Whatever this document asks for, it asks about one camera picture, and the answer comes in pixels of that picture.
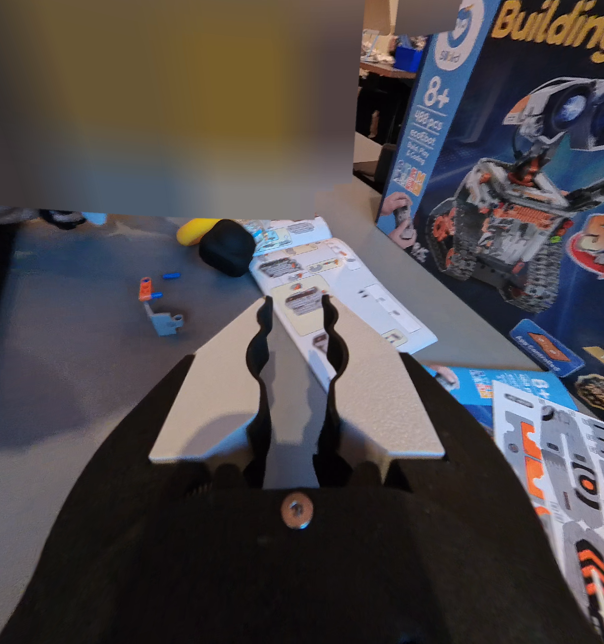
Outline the blue booklet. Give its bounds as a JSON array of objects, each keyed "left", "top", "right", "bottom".
[{"left": 423, "top": 365, "right": 580, "bottom": 434}]

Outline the sticker sheet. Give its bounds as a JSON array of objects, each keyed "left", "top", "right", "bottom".
[{"left": 491, "top": 380, "right": 604, "bottom": 644}]

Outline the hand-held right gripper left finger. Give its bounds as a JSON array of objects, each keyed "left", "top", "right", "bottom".
[{"left": 148, "top": 295, "right": 274, "bottom": 488}]

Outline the blue plastic bin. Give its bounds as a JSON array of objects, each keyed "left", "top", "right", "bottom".
[{"left": 396, "top": 45, "right": 427, "bottom": 72}]

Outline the yellow foam ring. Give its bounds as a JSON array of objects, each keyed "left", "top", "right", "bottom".
[{"left": 175, "top": 217, "right": 218, "bottom": 247}]

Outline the clear plastic bag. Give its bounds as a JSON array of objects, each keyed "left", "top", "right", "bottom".
[{"left": 239, "top": 219, "right": 273, "bottom": 248}]

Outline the grey desk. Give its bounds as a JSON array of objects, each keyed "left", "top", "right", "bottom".
[{"left": 0, "top": 176, "right": 599, "bottom": 644}]

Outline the black pouch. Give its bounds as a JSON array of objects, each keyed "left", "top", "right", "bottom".
[{"left": 198, "top": 218, "right": 257, "bottom": 278}]

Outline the open instruction booklet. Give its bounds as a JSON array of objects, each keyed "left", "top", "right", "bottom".
[{"left": 248, "top": 216, "right": 439, "bottom": 394}]

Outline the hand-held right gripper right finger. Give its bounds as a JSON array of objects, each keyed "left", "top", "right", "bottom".
[{"left": 315, "top": 294, "right": 446, "bottom": 488}]

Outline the robot kit box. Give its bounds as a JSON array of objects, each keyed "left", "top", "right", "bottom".
[{"left": 374, "top": 0, "right": 604, "bottom": 429}]

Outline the grey bracket with orange connector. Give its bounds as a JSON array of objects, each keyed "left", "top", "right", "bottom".
[{"left": 138, "top": 277, "right": 186, "bottom": 337}]

